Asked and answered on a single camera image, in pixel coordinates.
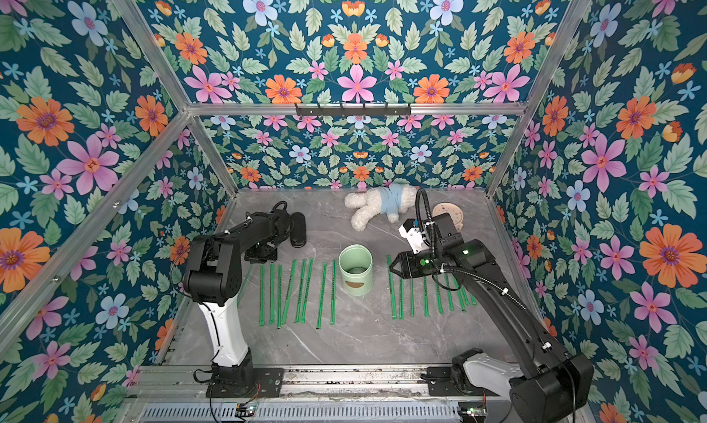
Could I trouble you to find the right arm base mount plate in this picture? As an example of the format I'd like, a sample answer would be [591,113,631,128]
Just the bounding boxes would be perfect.
[420,365,498,397]

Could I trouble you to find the bundle of green wrapped straws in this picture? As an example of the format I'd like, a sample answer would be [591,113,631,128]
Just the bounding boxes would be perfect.
[237,264,254,305]

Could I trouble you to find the light green storage cup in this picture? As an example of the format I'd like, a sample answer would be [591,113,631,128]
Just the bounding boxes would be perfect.
[338,244,374,297]

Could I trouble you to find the white vented cable duct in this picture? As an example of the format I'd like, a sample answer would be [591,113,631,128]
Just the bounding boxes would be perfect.
[139,402,461,422]

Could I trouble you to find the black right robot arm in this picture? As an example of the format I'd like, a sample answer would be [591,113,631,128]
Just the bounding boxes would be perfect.
[388,213,594,422]

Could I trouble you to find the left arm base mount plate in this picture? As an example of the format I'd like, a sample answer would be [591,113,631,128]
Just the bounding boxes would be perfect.
[206,368,285,399]

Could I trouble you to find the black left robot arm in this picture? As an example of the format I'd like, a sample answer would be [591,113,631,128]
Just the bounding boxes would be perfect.
[183,201,292,395]

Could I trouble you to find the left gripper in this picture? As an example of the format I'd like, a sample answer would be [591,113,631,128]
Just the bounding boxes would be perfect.
[249,236,285,264]

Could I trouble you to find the black remote control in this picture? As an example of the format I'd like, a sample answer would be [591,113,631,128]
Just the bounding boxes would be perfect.
[290,212,307,248]

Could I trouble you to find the black wall hook rack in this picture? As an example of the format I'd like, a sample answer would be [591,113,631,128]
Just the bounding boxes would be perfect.
[295,104,412,117]

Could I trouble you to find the white plush teddy bear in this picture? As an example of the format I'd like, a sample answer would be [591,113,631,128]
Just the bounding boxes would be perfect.
[344,183,418,231]

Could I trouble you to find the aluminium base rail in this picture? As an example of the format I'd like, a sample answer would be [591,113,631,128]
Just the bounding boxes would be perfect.
[128,364,449,402]

